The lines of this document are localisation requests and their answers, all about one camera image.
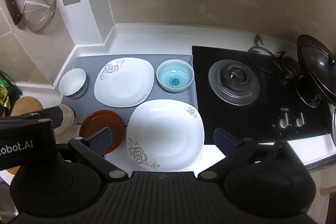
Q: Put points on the grey dish mat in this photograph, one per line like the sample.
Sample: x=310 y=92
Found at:
x=86 y=106

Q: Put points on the gas stove burner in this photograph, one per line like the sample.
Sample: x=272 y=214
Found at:
x=265 y=113

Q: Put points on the brown round plate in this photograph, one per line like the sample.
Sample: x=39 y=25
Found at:
x=99 y=121

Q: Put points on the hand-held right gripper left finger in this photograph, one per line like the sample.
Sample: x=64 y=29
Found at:
x=101 y=138

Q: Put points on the cream white bowl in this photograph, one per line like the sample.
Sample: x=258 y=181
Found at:
x=68 y=124

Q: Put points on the wooden cutting board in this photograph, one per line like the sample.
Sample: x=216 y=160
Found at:
x=26 y=106

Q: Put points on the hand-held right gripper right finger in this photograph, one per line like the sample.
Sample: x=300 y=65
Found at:
x=225 y=141

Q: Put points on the silver stove knob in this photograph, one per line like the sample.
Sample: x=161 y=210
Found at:
x=284 y=121
x=300 y=120

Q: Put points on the wok with glass lid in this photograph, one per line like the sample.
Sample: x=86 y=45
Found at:
x=317 y=66

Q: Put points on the white bowl with blue pattern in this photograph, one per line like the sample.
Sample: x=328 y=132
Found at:
x=72 y=82

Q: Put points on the green snack packet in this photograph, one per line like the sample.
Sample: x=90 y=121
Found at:
x=4 y=90

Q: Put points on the white floral square plate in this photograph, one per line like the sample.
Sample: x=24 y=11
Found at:
x=165 y=132
x=123 y=82

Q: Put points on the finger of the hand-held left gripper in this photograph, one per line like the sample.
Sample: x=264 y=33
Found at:
x=51 y=113

